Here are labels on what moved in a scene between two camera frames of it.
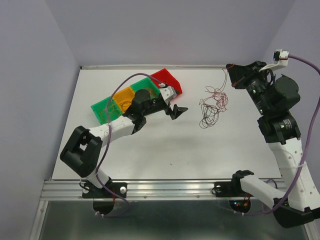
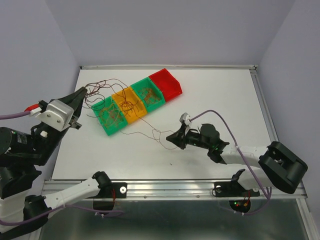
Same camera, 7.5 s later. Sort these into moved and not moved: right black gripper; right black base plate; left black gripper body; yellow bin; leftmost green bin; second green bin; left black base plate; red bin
Moved: left black gripper body; right black gripper
Not moved: left black base plate; red bin; right black base plate; second green bin; leftmost green bin; yellow bin
